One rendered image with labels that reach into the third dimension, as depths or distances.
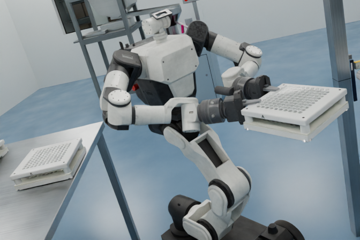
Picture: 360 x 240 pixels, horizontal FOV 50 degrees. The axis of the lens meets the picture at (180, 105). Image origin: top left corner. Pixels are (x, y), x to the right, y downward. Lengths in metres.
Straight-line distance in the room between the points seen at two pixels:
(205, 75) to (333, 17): 2.50
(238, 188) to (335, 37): 0.78
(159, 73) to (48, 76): 6.37
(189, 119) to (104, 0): 3.79
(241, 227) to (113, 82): 1.15
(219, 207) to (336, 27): 0.93
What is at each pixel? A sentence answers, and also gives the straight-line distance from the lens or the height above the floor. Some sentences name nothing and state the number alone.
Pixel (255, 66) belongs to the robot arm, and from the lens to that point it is 1.72.
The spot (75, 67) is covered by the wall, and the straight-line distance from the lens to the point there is 7.58.
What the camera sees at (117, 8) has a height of 1.24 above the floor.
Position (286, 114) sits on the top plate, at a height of 1.05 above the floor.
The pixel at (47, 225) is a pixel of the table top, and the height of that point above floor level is 0.87.
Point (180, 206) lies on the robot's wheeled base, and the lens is 2.16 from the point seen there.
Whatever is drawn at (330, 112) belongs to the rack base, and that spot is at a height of 1.01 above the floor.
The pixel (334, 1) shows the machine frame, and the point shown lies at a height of 1.24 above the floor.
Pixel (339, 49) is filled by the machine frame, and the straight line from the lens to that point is 1.84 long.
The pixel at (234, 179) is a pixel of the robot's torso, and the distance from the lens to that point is 1.72.
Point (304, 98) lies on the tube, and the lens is 1.28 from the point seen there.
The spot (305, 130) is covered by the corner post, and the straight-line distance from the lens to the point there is 1.17.
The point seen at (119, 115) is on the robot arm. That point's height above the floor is 1.13.
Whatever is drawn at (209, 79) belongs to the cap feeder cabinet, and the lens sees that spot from 4.13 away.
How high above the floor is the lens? 1.55
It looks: 20 degrees down
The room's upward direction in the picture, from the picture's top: 15 degrees counter-clockwise
